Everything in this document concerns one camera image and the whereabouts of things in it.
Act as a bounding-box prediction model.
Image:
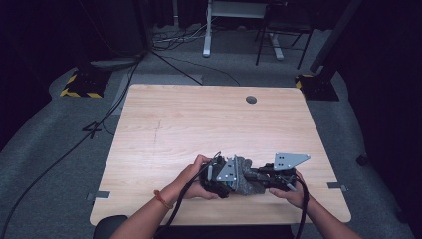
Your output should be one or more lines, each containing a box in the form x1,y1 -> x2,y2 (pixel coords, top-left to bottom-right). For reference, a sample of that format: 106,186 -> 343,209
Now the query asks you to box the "person's right hand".
269,170 -> 310,208

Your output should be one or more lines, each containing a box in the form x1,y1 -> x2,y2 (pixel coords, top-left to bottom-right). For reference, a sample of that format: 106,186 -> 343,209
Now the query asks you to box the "person's dark clothing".
155,224 -> 295,239

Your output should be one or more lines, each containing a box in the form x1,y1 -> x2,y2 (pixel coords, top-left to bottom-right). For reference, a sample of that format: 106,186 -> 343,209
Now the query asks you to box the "black padded seat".
92,214 -> 129,239

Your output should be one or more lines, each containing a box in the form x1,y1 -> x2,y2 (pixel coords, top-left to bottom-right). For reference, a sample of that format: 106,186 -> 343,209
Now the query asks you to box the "long black floor cable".
0,49 -> 147,239

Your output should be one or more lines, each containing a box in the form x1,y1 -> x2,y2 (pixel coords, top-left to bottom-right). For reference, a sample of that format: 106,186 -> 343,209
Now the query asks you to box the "right hand-held gripper black cable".
293,177 -> 311,239

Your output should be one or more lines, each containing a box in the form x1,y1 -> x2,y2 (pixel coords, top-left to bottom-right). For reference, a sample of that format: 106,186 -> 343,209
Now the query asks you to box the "hand-held gripper black cable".
161,151 -> 222,239
293,177 -> 311,239

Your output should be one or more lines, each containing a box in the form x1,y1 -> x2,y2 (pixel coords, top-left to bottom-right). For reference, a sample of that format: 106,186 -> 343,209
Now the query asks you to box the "grey fluffy cloth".
234,157 -> 267,196

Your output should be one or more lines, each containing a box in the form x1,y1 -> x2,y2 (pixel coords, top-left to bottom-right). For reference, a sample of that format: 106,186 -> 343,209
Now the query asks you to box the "thin black floor cable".
150,49 -> 242,88

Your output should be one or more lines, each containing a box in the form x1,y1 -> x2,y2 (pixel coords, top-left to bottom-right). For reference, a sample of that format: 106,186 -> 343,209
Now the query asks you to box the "person's left hand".
165,154 -> 218,203

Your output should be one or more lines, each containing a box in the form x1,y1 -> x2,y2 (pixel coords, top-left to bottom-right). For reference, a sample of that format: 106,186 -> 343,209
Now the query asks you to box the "red bracelet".
152,189 -> 174,210

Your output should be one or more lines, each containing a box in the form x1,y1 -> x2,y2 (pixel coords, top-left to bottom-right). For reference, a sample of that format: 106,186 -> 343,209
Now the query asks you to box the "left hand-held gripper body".
199,154 -> 240,199

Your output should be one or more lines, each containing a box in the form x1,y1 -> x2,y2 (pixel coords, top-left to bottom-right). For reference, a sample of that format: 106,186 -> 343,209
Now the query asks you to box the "grey tape strip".
326,181 -> 349,193
86,190 -> 111,202

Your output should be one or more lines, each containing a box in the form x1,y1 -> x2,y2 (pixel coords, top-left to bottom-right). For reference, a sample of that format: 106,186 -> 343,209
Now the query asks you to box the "bundle of floor cables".
152,18 -> 215,52

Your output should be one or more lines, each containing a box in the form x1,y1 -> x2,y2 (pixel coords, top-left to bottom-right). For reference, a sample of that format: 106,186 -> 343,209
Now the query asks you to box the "black yellow striped stand base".
294,73 -> 341,102
59,68 -> 112,100

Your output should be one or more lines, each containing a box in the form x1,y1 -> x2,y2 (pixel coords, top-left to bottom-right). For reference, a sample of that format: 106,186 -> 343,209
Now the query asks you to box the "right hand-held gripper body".
265,152 -> 312,192

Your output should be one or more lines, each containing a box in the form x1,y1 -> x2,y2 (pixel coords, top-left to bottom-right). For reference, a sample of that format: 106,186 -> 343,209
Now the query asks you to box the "left hand-held gripper black cable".
161,151 -> 222,239

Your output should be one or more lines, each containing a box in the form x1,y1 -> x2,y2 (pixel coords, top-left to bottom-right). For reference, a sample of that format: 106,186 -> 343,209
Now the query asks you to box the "white desk frame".
202,0 -> 287,62

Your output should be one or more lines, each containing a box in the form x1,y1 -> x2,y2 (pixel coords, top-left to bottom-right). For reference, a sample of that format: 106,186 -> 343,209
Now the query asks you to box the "black chair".
254,0 -> 315,70

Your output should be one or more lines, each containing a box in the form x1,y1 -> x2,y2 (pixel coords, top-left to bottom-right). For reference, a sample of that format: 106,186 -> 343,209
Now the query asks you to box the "dark slanted metal pole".
310,0 -> 364,74

